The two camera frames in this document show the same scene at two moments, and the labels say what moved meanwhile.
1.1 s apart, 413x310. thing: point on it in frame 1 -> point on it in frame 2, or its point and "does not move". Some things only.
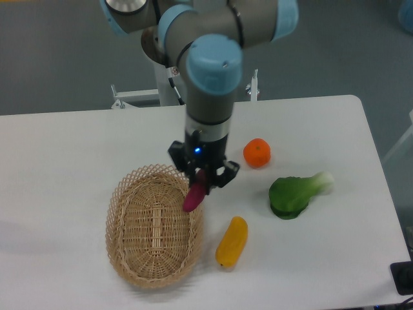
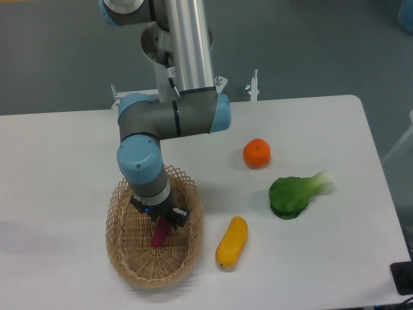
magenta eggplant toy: x=197 y=192 -> x=161 y=230
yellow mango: x=233 y=243 does not move
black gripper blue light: x=197 y=152 -> x=165 y=209
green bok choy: x=289 y=196 does not move
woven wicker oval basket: x=151 y=241 does not move
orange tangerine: x=257 y=152 does not move
